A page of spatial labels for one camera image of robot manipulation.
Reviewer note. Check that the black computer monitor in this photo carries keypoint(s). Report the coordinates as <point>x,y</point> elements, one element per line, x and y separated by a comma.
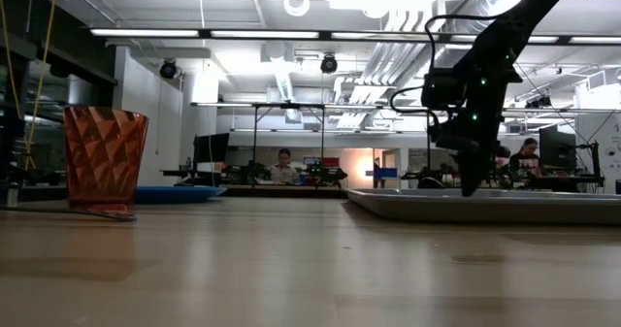
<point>211,147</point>
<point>557,147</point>

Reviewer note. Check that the black metal table frame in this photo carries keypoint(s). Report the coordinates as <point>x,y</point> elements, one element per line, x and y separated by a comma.
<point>291,193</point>

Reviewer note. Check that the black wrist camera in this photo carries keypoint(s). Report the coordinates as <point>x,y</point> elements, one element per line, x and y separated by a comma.
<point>439,89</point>

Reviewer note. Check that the red faceted plastic cup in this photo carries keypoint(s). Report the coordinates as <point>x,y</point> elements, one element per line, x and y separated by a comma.
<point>104,162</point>

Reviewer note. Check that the blue round plate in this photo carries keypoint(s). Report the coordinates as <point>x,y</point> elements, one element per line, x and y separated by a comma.
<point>179,194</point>

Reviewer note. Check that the black ceiling spotlight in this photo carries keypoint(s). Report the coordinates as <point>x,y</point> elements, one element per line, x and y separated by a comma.
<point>168,69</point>
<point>329,64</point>

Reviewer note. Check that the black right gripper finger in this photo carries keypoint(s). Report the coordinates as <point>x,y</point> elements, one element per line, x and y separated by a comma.
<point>471,176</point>

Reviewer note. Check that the person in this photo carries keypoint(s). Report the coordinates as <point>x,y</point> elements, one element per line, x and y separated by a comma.
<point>525,159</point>
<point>284,172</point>

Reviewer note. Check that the grey plastic tray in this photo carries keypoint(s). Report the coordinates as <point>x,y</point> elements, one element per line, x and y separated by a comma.
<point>485,208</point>

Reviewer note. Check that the black framed background workstation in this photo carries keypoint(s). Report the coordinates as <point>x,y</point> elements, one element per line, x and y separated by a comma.
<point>288,106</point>

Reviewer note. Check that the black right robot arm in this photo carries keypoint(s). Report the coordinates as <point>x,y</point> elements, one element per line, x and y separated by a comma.
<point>514,26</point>

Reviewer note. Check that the white LED light bar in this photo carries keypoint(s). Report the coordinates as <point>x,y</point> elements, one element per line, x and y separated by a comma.
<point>264,34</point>
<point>383,35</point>
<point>145,32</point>

